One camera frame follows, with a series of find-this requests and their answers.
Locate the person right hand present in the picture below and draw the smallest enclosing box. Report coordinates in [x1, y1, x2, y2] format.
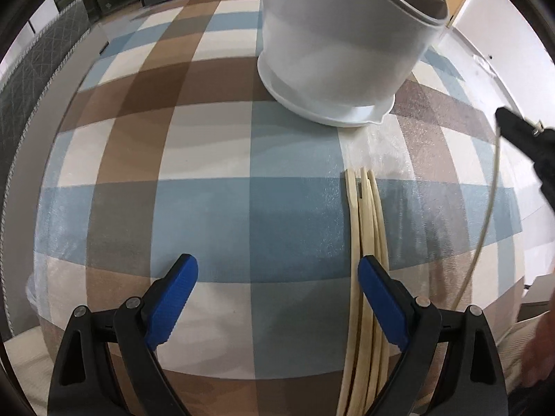
[522, 311, 555, 388]

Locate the cream chopstick leftmost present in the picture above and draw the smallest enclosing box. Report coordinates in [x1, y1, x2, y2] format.
[336, 169, 360, 416]

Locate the grey white utensil holder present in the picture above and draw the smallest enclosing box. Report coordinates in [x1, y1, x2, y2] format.
[258, 0, 449, 128]

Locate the plaid checkered tablecloth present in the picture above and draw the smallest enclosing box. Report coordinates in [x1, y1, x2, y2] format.
[34, 0, 524, 415]

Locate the grey padded bench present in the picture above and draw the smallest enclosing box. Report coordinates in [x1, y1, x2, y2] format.
[1, 0, 95, 340]

